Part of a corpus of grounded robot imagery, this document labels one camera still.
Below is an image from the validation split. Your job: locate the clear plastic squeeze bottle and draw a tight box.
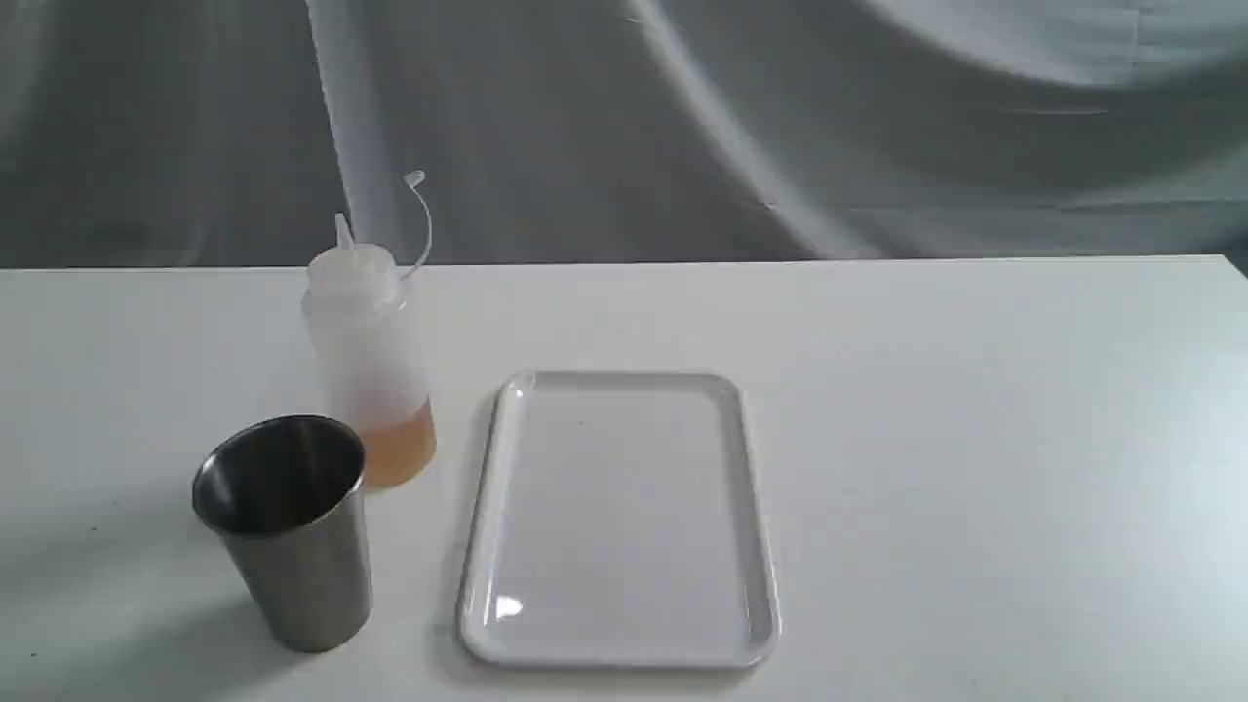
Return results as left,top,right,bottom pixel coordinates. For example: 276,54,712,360
300,170,438,490

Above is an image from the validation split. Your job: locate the stainless steel cup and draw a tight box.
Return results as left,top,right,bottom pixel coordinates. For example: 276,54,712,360
191,413,373,653

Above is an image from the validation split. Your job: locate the white plastic tray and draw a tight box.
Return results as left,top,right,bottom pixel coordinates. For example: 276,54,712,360
456,371,782,672

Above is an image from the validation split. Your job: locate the grey fabric backdrop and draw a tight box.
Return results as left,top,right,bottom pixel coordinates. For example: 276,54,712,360
2,1,1246,269

